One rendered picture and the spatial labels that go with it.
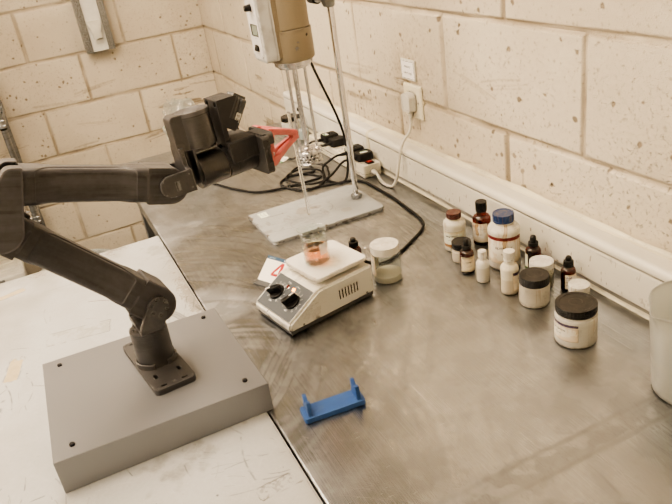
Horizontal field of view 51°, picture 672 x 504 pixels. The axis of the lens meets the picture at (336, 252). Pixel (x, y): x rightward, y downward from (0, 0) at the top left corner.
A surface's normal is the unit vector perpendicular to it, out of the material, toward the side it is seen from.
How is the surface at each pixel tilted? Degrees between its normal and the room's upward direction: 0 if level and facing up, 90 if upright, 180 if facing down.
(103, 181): 82
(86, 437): 4
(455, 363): 0
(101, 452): 90
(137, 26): 90
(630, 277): 90
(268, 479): 0
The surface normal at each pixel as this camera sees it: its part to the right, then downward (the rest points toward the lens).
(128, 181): 0.31, 0.22
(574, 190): -0.90, 0.30
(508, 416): -0.14, -0.88
